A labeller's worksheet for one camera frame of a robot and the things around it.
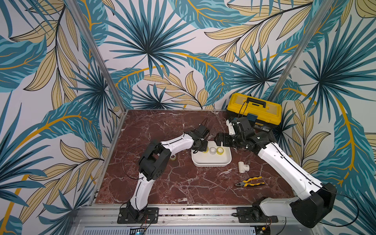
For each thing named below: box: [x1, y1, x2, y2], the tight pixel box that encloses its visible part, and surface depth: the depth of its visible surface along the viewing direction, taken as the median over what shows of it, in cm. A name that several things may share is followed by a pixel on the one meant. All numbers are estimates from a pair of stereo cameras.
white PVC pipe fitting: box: [237, 161, 250, 174], surface depth 89 cm
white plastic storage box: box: [190, 141, 232, 167], surface depth 93 cm
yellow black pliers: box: [234, 176, 265, 188], surface depth 85 cm
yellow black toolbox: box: [226, 93, 283, 133], surface depth 102 cm
